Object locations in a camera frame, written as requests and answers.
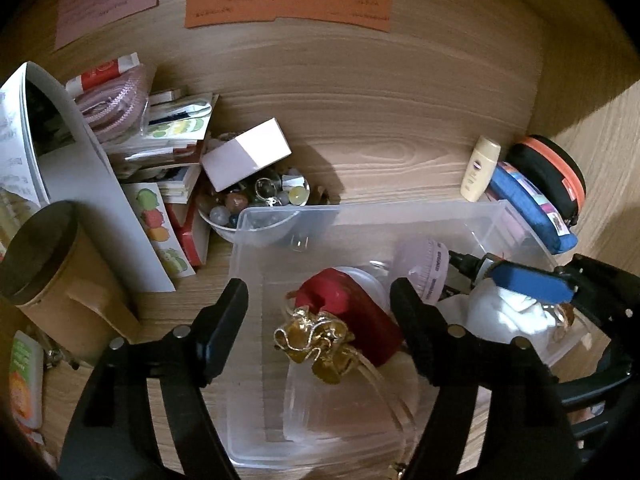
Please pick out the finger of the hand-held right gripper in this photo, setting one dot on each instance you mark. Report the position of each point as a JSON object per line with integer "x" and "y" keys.
{"x": 530, "y": 280}

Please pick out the black orange zip case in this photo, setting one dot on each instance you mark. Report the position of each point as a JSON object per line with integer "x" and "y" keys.
{"x": 555, "y": 170}

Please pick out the red rounded case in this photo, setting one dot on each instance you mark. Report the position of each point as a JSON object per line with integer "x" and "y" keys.
{"x": 350, "y": 300}

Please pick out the yellow sunscreen bottle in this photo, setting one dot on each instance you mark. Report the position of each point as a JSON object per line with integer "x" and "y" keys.
{"x": 479, "y": 170}

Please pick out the bowl of marbles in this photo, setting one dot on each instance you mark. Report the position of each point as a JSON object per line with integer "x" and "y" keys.
{"x": 240, "y": 202}

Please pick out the lime fruit sticker sheet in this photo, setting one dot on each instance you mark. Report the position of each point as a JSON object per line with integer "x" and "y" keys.
{"x": 182, "y": 122}

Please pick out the open white booklet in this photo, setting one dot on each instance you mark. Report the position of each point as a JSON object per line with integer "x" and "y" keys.
{"x": 100, "y": 185}

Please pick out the green orange snack packet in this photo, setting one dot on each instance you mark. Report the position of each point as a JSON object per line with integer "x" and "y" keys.
{"x": 25, "y": 380}

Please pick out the clear plastic storage box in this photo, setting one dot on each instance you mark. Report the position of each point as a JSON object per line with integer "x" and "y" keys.
{"x": 260, "y": 360}

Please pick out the red flat box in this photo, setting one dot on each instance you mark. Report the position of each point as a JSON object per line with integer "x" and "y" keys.
{"x": 192, "y": 240}

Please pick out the clear plastic jar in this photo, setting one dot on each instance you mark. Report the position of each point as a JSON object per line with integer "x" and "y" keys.
{"x": 340, "y": 410}

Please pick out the gold ribbon bow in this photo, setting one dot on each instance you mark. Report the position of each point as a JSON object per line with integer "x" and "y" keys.
{"x": 315, "y": 345}

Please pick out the small gold brown trinket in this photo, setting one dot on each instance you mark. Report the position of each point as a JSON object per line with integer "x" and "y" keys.
{"x": 564, "y": 320}

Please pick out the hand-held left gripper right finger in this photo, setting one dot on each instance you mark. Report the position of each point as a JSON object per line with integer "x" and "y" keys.
{"x": 407, "y": 320}

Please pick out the small black dropper bottle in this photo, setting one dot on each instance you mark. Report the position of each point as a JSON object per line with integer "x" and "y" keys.
{"x": 470, "y": 266}

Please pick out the small white cardboard box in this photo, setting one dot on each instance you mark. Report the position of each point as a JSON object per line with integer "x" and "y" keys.
{"x": 245, "y": 155}

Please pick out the white cloth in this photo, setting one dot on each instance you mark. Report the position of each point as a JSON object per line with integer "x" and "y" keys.
{"x": 500, "y": 315}

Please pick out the blue fabric pouch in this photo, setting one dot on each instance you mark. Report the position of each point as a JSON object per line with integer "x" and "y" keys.
{"x": 530, "y": 205}

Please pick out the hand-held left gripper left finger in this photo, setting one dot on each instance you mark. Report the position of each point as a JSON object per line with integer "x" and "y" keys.
{"x": 227, "y": 320}

